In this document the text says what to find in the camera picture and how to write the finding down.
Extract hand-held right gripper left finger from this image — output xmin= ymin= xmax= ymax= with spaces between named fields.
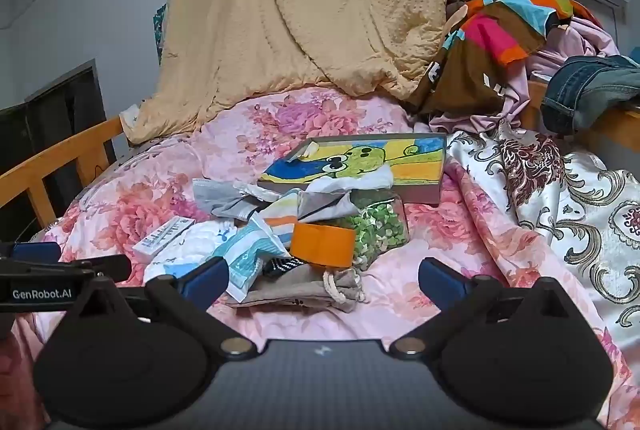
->
xmin=75 ymin=256 xmax=258 ymax=361

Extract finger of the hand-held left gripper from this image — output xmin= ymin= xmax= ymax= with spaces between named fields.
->
xmin=57 ymin=254 xmax=133 ymax=284
xmin=0 ymin=241 xmax=62 ymax=263

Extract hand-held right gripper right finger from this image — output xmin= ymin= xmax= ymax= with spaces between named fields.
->
xmin=389 ymin=257 xmax=572 ymax=361

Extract black white striped sock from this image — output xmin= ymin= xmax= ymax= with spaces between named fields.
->
xmin=262 ymin=257 xmax=304 ymax=281

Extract grey face mask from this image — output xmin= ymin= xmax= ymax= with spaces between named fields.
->
xmin=192 ymin=178 xmax=262 ymax=221

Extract grey drawstring pouch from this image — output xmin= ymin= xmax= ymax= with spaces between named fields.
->
xmin=231 ymin=266 xmax=362 ymax=314

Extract orange tape roll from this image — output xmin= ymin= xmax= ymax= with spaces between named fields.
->
xmin=291 ymin=221 xmax=357 ymax=270

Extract grey box with cartoon print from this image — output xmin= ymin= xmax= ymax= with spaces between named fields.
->
xmin=257 ymin=133 xmax=447 ymax=207

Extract white cotton pad pack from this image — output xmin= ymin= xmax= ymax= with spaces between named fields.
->
xmin=144 ymin=220 xmax=236 ymax=284

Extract white medicine box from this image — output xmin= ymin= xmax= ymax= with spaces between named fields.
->
xmin=132 ymin=216 xmax=197 ymax=259

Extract bag of green candy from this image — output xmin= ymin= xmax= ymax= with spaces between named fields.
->
xmin=345 ymin=191 xmax=411 ymax=269

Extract grey white cloth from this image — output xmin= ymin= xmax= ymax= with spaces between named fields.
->
xmin=297 ymin=191 xmax=357 ymax=227

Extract white gold ornate bedcover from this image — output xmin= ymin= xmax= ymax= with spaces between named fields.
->
xmin=445 ymin=120 xmax=640 ymax=430

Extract dark framed panel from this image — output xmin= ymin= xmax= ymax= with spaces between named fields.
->
xmin=0 ymin=59 xmax=108 ymax=242

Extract pink floral quilt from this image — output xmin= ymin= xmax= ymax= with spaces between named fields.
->
xmin=10 ymin=85 xmax=632 ymax=430

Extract colourful striped brown garment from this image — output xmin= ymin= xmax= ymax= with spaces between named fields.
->
xmin=407 ymin=0 xmax=576 ymax=118

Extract wooden furniture panel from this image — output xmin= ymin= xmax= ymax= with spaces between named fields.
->
xmin=521 ymin=80 xmax=640 ymax=172

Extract teal patterned cloth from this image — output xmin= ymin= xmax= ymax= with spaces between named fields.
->
xmin=151 ymin=2 xmax=169 ymax=67

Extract blue jeans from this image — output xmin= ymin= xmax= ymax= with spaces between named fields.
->
xmin=540 ymin=55 xmax=640 ymax=136

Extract lilac cloth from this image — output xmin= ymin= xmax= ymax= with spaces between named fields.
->
xmin=429 ymin=16 xmax=622 ymax=137

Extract yellow dotted blanket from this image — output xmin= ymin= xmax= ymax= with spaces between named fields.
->
xmin=122 ymin=0 xmax=451 ymax=147

